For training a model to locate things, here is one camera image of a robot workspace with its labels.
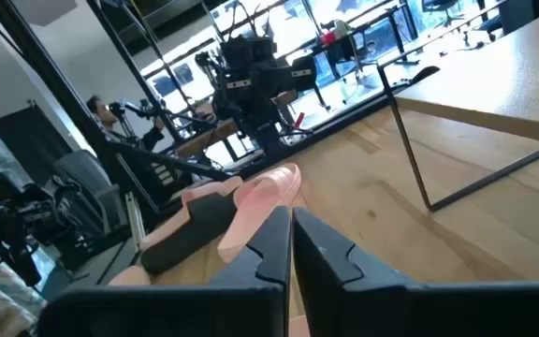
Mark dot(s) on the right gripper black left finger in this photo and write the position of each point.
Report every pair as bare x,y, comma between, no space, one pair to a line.
269,253

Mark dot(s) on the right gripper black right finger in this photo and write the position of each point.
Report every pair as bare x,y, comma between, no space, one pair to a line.
325,271

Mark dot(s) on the black neighbouring robot arm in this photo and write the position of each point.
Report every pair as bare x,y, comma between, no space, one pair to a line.
12,220

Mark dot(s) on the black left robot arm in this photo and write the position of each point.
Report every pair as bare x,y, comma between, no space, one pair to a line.
255,89

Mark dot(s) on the black slide sandal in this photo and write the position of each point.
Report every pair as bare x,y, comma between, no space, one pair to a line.
190,238

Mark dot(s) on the wooden side table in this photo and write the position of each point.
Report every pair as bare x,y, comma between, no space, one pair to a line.
206,138

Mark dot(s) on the black office chair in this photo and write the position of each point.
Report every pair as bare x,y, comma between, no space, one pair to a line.
304,75

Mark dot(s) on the grey office chair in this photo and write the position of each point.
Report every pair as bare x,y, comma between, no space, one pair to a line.
91,187

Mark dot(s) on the person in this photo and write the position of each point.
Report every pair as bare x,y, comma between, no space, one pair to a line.
110,117

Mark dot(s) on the red object on desk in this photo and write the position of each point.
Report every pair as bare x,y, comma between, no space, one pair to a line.
329,37

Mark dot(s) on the black background desk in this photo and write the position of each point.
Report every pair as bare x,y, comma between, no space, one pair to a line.
368,33

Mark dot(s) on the black metal station frame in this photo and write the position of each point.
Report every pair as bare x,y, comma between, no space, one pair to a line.
59,89

